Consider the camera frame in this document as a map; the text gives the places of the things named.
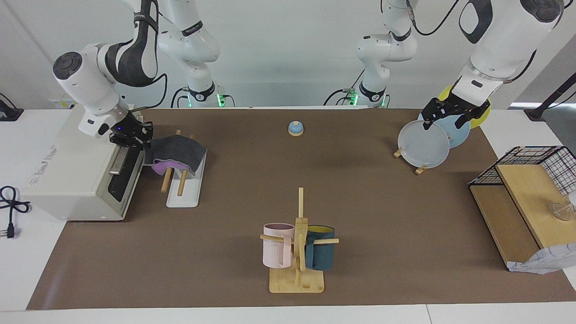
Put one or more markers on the purple and grey towel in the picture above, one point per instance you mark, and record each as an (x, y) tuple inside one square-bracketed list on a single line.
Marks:
[(177, 150)]

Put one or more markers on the clear glass piece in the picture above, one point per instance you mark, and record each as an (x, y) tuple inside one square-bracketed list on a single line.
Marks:
[(560, 210)]

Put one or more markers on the brown table mat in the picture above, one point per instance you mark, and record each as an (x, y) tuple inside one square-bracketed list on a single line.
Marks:
[(225, 270)]

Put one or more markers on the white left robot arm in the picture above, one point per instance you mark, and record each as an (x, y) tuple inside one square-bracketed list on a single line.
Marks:
[(504, 45)]

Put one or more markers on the grey plate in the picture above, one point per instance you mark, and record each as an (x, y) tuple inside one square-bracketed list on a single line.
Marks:
[(423, 146)]

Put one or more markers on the pink mug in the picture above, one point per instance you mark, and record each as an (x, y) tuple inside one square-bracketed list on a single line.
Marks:
[(272, 252)]

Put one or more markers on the white power strip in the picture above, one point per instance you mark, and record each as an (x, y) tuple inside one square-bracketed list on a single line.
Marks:
[(63, 104)]

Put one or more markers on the light blue plate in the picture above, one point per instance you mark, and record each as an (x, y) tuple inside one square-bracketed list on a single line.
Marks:
[(459, 135)]

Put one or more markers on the black clamp mount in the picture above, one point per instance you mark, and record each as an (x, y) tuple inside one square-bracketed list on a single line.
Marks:
[(9, 113)]

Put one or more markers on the wooden plate rack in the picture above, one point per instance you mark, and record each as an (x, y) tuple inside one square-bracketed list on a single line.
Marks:
[(421, 170)]

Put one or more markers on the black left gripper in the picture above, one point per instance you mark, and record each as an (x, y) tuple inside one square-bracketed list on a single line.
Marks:
[(459, 107)]

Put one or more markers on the wooden mug tree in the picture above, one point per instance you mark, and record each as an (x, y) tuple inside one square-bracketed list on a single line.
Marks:
[(299, 279)]

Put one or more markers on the white towel rack wooden bars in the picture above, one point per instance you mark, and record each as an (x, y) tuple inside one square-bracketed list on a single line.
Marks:
[(186, 193)]

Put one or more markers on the dark teal mug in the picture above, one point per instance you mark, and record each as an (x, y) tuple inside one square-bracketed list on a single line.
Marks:
[(321, 254)]

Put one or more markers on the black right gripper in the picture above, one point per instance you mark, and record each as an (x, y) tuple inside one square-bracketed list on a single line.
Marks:
[(127, 129)]

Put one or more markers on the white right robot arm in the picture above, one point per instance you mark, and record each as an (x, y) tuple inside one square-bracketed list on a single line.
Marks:
[(90, 85)]

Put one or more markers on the yellow plate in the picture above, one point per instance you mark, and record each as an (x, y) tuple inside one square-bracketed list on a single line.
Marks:
[(483, 114)]

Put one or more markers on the beige toaster oven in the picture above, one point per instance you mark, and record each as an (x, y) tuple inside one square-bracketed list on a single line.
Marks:
[(63, 171)]

